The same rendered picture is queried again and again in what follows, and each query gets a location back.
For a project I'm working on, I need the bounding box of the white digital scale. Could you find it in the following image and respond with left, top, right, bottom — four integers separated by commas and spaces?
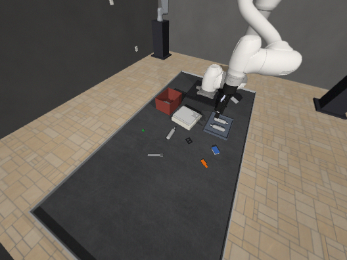
172, 106, 202, 130

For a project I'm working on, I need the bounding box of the blue rectangular box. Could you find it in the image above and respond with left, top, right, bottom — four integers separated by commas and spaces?
212, 146, 219, 155

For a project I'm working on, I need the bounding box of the red open box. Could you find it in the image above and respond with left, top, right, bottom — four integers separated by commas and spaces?
155, 88, 182, 115

